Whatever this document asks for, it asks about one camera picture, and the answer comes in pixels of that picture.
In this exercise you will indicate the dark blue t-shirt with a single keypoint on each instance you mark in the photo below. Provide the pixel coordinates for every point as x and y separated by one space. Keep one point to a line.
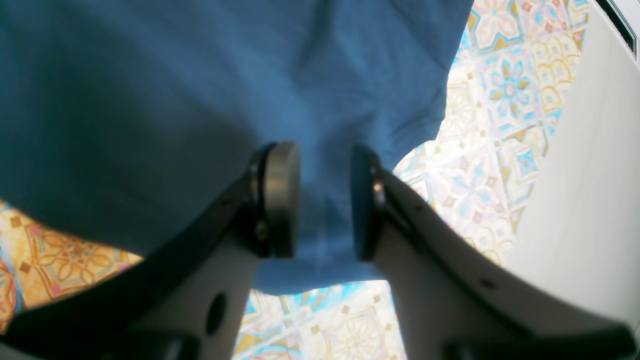
122 120

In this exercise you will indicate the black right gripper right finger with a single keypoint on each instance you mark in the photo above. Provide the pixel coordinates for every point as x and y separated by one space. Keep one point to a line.
452 303

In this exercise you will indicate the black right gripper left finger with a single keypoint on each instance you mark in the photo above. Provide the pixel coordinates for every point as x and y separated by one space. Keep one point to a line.
186 300

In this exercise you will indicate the colourful patterned tablecloth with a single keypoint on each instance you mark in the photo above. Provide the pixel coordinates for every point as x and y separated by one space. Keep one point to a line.
504 95

